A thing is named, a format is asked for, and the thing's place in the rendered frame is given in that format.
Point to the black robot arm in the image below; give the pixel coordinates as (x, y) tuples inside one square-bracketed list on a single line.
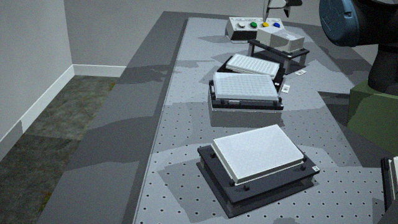
[(350, 23)]

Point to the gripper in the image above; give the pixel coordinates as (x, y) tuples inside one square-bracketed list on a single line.
[(279, 4)]

